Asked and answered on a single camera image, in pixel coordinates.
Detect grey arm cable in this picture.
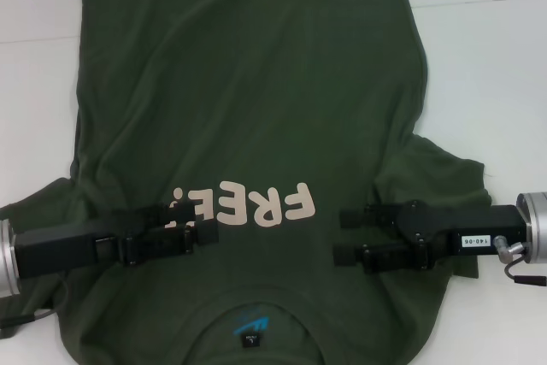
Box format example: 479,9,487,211
0,277,72,333
493,236,547,288

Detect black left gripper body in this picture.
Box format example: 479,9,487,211
12,209,145,275

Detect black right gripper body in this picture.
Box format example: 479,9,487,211
398,199,530,272

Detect grey right arm cable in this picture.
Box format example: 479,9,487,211
493,236,547,288

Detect grey left arm cable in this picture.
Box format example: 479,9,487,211
0,277,72,333

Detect dark green FREE t-shirt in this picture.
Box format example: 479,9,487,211
0,0,493,365

